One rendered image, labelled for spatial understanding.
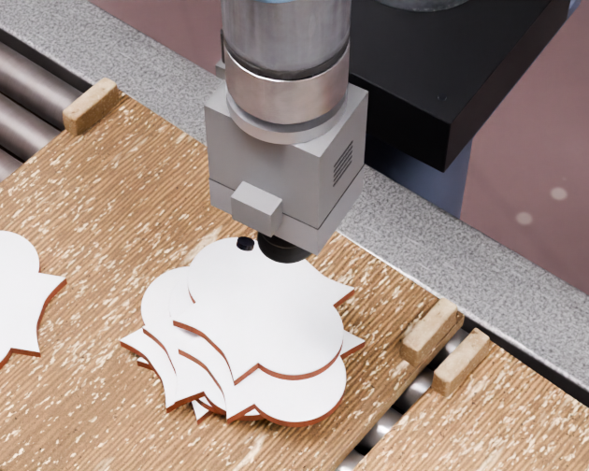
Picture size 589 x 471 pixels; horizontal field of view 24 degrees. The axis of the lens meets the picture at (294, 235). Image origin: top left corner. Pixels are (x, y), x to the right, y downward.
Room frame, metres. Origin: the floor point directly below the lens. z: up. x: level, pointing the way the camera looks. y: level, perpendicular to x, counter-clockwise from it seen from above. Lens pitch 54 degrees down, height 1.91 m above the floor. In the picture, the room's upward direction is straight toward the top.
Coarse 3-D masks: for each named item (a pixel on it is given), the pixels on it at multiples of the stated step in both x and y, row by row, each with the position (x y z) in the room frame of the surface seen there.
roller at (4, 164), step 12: (0, 156) 0.81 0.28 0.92; (0, 168) 0.79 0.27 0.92; (12, 168) 0.79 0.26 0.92; (0, 180) 0.78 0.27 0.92; (384, 420) 0.53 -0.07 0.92; (396, 420) 0.53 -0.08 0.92; (372, 432) 0.52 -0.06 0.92; (384, 432) 0.52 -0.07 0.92; (360, 444) 0.52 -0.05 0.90; (372, 444) 0.51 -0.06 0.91
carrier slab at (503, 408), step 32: (480, 384) 0.55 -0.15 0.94; (512, 384) 0.55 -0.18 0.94; (544, 384) 0.55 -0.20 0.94; (416, 416) 0.53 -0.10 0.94; (448, 416) 0.53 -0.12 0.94; (480, 416) 0.53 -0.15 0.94; (512, 416) 0.53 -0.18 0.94; (544, 416) 0.53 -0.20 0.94; (576, 416) 0.53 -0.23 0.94; (384, 448) 0.50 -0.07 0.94; (416, 448) 0.50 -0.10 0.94; (448, 448) 0.50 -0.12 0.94; (480, 448) 0.50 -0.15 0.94; (512, 448) 0.50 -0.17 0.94; (544, 448) 0.50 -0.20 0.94; (576, 448) 0.50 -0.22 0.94
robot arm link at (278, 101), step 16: (224, 48) 0.56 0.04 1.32; (336, 64) 0.54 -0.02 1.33; (240, 80) 0.54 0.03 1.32; (256, 80) 0.53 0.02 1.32; (272, 80) 0.53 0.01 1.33; (288, 80) 0.53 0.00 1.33; (304, 80) 0.53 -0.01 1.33; (320, 80) 0.54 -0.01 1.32; (336, 80) 0.54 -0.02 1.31; (240, 96) 0.54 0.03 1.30; (256, 96) 0.53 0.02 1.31; (272, 96) 0.53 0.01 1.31; (288, 96) 0.53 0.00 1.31; (304, 96) 0.53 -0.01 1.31; (320, 96) 0.54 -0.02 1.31; (336, 96) 0.54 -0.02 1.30; (256, 112) 0.53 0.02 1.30; (272, 112) 0.53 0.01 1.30; (288, 112) 0.53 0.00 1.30; (304, 112) 0.53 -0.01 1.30; (320, 112) 0.54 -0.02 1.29
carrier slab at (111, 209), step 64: (128, 128) 0.83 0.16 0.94; (0, 192) 0.75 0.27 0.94; (64, 192) 0.75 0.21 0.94; (128, 192) 0.75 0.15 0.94; (192, 192) 0.75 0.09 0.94; (64, 256) 0.68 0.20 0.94; (128, 256) 0.68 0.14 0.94; (192, 256) 0.68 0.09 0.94; (320, 256) 0.68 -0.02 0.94; (64, 320) 0.62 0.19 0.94; (128, 320) 0.62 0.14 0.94; (384, 320) 0.62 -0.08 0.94; (0, 384) 0.55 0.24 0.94; (64, 384) 0.55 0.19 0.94; (128, 384) 0.55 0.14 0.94; (384, 384) 0.55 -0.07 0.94; (0, 448) 0.50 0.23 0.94; (64, 448) 0.50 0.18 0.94; (128, 448) 0.50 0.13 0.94; (192, 448) 0.50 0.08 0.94; (256, 448) 0.50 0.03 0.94; (320, 448) 0.50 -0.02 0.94
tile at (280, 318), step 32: (224, 256) 0.65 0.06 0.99; (256, 256) 0.65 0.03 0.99; (192, 288) 0.61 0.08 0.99; (224, 288) 0.61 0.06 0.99; (256, 288) 0.61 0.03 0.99; (288, 288) 0.61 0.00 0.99; (320, 288) 0.61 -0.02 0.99; (352, 288) 0.61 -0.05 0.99; (192, 320) 0.58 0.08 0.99; (224, 320) 0.58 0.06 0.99; (256, 320) 0.58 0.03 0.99; (288, 320) 0.58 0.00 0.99; (320, 320) 0.58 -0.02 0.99; (224, 352) 0.55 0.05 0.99; (256, 352) 0.55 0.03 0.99; (288, 352) 0.55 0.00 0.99; (320, 352) 0.55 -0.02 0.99
